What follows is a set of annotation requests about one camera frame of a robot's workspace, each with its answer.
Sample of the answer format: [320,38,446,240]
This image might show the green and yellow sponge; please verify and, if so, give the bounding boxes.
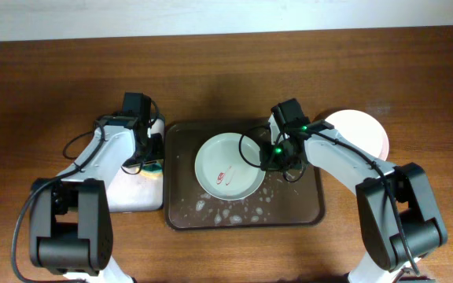
[141,163,163,178]

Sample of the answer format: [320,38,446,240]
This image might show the pink plate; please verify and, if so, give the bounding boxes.
[325,109,389,160]

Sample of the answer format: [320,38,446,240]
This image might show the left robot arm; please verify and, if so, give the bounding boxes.
[20,93,164,282]

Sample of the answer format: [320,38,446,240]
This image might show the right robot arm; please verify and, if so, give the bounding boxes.
[260,99,448,282]

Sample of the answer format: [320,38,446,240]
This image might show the black tray with soapy foam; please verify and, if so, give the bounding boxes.
[106,118,165,213]

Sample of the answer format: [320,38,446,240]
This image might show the brown plastic tray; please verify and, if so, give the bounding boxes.
[163,118,326,230]

